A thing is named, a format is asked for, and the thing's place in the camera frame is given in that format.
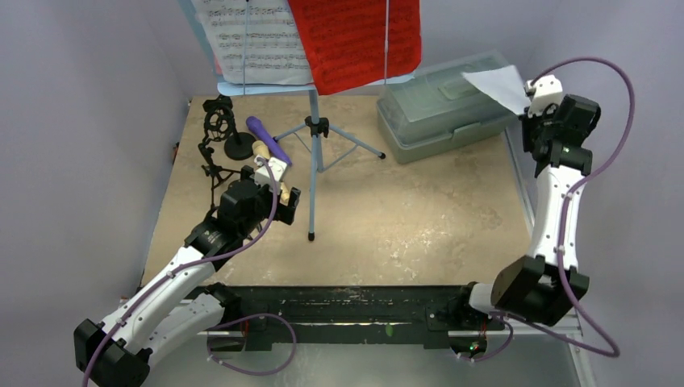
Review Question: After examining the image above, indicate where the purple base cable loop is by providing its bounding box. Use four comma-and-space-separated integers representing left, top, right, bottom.
205, 313, 298, 377

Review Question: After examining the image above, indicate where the light blue music stand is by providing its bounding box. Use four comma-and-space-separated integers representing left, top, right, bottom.
179, 1, 386, 241

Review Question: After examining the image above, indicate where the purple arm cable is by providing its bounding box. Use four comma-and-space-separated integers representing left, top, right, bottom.
497, 56, 637, 359
80, 157, 282, 387

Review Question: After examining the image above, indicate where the black tripod microphone stand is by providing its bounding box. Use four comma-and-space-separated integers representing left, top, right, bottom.
198, 104, 241, 210

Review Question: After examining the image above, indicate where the black round-base microphone stand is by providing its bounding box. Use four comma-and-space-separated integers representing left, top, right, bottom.
202, 95, 256, 160

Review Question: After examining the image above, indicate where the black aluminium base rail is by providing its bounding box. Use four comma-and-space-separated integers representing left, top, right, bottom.
123, 285, 583, 354

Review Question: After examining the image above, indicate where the red folder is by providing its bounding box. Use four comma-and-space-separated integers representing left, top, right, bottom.
288, 0, 422, 95

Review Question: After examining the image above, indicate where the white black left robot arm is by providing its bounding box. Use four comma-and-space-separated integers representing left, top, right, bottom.
74, 161, 301, 386

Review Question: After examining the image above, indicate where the purple toy microphone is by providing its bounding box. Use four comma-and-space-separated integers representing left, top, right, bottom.
245, 116, 293, 166

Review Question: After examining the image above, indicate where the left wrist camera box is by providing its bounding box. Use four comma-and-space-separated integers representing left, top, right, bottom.
253, 156, 290, 187

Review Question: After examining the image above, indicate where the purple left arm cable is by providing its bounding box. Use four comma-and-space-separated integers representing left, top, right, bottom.
80, 157, 282, 387

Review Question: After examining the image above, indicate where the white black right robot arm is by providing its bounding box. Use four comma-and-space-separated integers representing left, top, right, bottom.
453, 94, 601, 328

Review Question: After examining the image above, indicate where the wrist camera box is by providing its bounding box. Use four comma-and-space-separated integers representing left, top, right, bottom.
524, 75, 563, 118
253, 156, 290, 187

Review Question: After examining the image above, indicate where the translucent green storage box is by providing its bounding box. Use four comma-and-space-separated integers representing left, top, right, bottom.
376, 51, 515, 164

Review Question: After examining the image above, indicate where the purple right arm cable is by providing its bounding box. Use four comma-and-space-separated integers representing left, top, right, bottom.
497, 56, 637, 359

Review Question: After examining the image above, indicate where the sheet music page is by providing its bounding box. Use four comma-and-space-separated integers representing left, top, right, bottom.
461, 64, 530, 116
192, 0, 313, 85

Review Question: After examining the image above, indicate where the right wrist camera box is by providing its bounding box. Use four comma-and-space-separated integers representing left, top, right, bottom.
524, 75, 563, 118

